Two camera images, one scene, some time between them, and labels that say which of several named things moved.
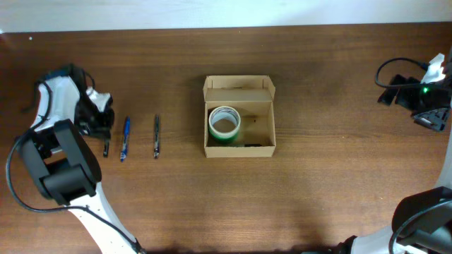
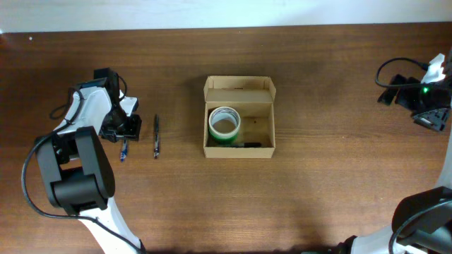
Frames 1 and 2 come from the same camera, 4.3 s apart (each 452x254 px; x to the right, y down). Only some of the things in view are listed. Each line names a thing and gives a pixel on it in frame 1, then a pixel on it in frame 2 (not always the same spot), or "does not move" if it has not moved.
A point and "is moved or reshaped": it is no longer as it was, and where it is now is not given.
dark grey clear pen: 157,137 does not move
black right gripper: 409,97 does not move
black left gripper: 99,128 → 124,128
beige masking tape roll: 224,112 does not move
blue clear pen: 123,155 does not move
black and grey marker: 247,145 is moved or reshaped
